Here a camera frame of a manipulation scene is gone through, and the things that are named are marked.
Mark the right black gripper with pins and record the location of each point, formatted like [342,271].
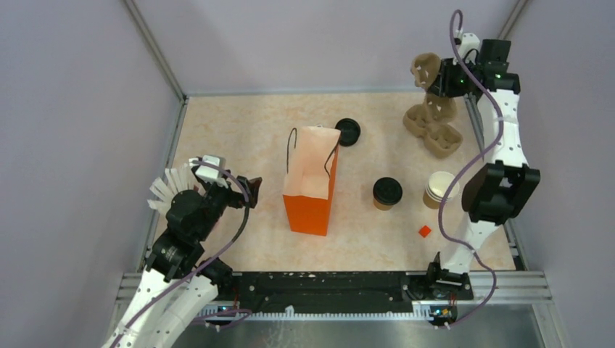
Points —
[442,85]

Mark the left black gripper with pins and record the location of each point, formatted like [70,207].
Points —
[250,188]

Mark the orange paper bag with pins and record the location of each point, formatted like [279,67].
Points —
[311,163]

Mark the single pulp cup carrier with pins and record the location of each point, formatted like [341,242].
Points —
[434,108]

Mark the single brown paper cup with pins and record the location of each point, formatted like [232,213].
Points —
[383,207]

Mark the single black cup lid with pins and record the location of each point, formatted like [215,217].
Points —
[387,191]

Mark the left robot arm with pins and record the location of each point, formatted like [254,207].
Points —
[175,285]

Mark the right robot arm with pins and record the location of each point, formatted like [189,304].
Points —
[505,182]

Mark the white plastic stirrers bundle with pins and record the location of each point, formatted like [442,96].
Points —
[175,181]

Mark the brown pulp cup carrier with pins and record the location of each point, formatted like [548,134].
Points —
[440,139]

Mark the stack of black lids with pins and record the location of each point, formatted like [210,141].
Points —
[349,131]

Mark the stack of brown paper cups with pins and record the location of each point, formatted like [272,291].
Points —
[436,187]

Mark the small red cube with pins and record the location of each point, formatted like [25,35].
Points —
[424,231]

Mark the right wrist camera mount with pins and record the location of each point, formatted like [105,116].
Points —
[467,44]

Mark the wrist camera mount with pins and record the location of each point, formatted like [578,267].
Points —
[467,44]
[206,170]

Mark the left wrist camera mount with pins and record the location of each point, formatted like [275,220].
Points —
[206,170]

